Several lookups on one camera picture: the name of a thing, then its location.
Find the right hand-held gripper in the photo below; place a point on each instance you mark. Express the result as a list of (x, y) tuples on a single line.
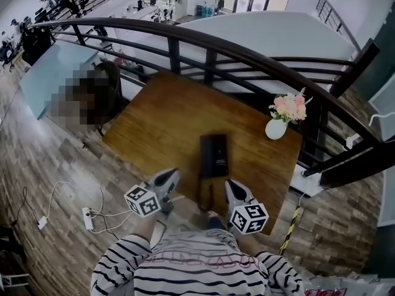
[(248, 219)]

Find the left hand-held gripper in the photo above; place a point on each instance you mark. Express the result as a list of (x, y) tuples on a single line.
[(142, 202)]

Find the person's right forearm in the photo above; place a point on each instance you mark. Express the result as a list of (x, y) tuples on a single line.
[(250, 244)]

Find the person's left forearm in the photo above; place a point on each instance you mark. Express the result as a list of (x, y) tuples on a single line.
[(147, 228)]

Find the black telephone base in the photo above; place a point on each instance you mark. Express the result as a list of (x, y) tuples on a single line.
[(221, 156)]

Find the yellow black striped strip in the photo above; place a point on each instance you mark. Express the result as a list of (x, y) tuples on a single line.
[(290, 231)]

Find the white plinth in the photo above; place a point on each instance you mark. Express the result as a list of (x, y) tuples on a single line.
[(308, 182)]

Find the white round vase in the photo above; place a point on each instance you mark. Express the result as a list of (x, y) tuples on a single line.
[(275, 129)]

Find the striped shirt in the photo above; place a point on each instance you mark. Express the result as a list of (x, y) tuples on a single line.
[(197, 273)]

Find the white power strip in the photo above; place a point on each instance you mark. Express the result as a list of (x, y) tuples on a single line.
[(87, 218)]

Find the black round-back chair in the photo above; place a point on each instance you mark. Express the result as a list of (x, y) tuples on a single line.
[(109, 97)]

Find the white vase with pink flowers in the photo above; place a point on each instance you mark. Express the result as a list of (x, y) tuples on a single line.
[(291, 106)]

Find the white plug on railing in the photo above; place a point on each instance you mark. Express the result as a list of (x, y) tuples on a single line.
[(352, 142)]

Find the white power adapter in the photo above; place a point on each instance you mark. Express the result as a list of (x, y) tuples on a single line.
[(43, 222)]

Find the white bag with red print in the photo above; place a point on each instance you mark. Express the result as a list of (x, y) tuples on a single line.
[(339, 287)]

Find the dark curved railing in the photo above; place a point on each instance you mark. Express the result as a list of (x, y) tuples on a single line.
[(231, 49)]

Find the light blue table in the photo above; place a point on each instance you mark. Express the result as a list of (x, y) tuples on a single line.
[(55, 69)]

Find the teal storage boxes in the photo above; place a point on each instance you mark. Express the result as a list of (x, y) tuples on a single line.
[(205, 10)]

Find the black cabinet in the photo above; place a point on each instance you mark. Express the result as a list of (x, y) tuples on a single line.
[(37, 46)]

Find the black stair railing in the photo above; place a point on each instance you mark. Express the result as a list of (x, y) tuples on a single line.
[(336, 15)]

